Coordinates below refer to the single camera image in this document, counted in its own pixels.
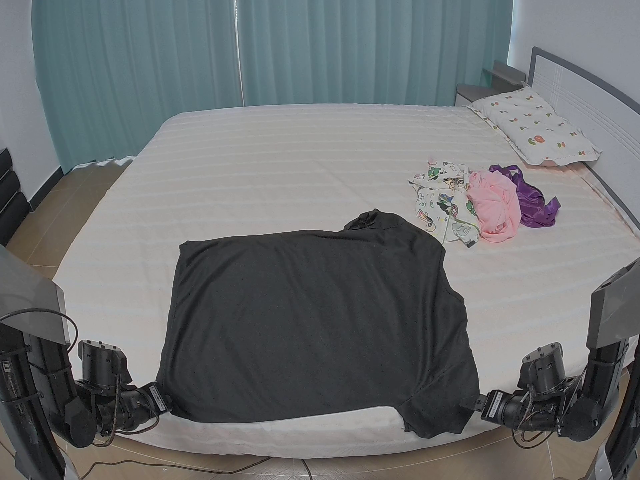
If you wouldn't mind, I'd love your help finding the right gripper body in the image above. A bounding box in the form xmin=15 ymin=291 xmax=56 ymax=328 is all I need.
xmin=479 ymin=389 xmax=533 ymax=427

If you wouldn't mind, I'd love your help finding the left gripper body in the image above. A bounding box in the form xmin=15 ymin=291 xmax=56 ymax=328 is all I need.
xmin=117 ymin=380 xmax=174 ymax=432

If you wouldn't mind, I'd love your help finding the black T-shirt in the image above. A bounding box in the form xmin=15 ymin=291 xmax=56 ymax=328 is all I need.
xmin=155 ymin=209 xmax=481 ymax=440

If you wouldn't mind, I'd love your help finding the bed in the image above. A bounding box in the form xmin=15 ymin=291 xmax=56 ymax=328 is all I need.
xmin=50 ymin=45 xmax=640 ymax=464

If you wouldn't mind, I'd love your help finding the pink garment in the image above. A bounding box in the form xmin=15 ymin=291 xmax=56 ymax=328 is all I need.
xmin=466 ymin=170 xmax=522 ymax=243

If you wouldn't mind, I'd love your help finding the purple garment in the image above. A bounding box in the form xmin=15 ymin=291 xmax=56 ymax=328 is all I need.
xmin=489 ymin=164 xmax=561 ymax=229

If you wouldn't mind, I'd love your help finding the white printed garment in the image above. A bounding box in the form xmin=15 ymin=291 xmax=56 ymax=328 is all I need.
xmin=407 ymin=159 xmax=481 ymax=249

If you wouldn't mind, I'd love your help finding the white printed pillow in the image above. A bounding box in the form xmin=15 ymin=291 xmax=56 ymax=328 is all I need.
xmin=462 ymin=86 xmax=602 ymax=167

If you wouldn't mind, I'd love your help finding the grey bedside table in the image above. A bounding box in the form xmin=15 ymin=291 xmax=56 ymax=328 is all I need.
xmin=455 ymin=59 xmax=530 ymax=107

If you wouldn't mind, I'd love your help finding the blue-green curtain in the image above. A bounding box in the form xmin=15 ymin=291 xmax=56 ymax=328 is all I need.
xmin=235 ymin=0 xmax=516 ymax=107
xmin=32 ymin=0 xmax=244 ymax=174

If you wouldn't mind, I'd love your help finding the black cable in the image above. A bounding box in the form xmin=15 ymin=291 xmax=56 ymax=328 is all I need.
xmin=94 ymin=408 xmax=162 ymax=437
xmin=510 ymin=425 xmax=553 ymax=450

